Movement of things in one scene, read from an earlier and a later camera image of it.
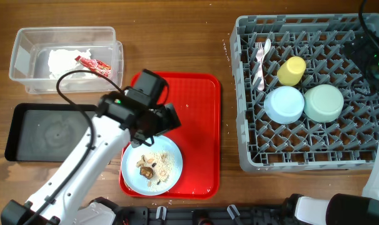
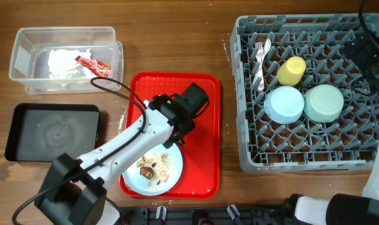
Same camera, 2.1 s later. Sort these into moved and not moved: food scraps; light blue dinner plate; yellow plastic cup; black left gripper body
Moved: black left gripper body
Not moved: food scraps; light blue dinner plate; yellow plastic cup
